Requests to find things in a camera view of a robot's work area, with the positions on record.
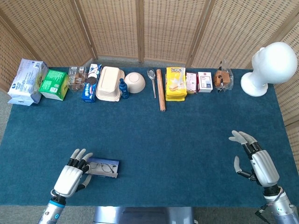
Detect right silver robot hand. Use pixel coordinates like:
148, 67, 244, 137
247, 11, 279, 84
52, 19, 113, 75
228, 130, 280, 189

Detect blue spray bottle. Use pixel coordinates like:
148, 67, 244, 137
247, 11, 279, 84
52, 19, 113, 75
119, 78, 130, 99

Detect small pink box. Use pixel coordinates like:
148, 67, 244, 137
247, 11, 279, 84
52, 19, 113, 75
185, 72, 199, 95

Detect clear bag of pastries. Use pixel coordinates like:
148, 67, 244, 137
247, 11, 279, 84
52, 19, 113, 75
214, 58, 234, 93

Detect metal spoon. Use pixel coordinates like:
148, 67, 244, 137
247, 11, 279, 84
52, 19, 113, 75
147, 68, 157, 99

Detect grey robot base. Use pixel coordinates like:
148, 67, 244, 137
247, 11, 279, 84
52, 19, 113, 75
93, 206, 196, 224

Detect white blue Oreo packet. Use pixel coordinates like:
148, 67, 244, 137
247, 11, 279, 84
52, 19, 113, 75
87, 63, 103, 80

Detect beige lidded lunch container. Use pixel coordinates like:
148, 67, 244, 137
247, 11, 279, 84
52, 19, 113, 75
95, 66, 125, 102

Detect blue felt table cloth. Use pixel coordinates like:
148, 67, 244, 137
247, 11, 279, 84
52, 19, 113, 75
0, 67, 292, 208

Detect green tissue pack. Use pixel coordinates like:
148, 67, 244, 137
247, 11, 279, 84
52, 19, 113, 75
38, 69, 70, 101

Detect wicker folding screen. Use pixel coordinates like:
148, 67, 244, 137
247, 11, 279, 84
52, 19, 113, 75
0, 0, 299, 150

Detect clear plastic snack box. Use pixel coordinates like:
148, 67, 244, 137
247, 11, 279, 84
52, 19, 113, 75
68, 66, 87, 92

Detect beige upturned bowl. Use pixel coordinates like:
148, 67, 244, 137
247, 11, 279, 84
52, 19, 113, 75
124, 72, 146, 94

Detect eyeglasses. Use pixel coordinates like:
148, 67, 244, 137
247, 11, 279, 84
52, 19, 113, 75
89, 162, 117, 174

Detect wooden rolling pin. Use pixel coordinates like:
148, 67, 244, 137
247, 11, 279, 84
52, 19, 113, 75
156, 69, 166, 112

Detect yellow biscuit bag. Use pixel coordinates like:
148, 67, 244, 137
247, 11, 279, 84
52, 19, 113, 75
165, 67, 187, 102

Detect blue Oreo box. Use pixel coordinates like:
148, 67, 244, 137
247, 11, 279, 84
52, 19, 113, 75
81, 77, 98, 103

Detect white foam mannequin head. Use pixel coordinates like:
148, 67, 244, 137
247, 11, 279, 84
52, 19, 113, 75
240, 42, 298, 97

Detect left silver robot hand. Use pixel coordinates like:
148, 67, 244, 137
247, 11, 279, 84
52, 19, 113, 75
50, 148, 94, 198

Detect white red box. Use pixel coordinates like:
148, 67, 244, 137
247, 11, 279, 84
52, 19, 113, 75
197, 71, 214, 93

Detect white blue tissue pack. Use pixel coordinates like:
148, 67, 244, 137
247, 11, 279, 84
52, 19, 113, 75
7, 58, 49, 107

